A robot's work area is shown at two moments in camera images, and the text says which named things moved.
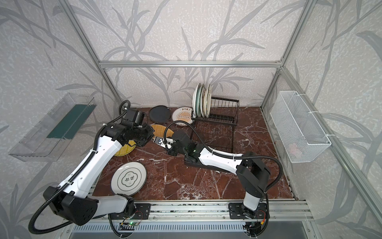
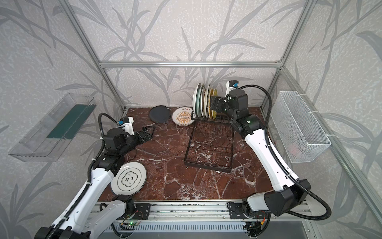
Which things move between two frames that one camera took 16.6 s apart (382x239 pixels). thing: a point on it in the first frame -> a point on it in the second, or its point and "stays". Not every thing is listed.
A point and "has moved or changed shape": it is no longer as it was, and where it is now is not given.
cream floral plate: [208, 100] stays
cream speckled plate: [204, 100] stays
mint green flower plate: [200, 99] stays
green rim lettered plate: [195, 98] stays
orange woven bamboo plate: [159, 131] -> [210, 94]
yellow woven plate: [126, 149] has moved or changed shape
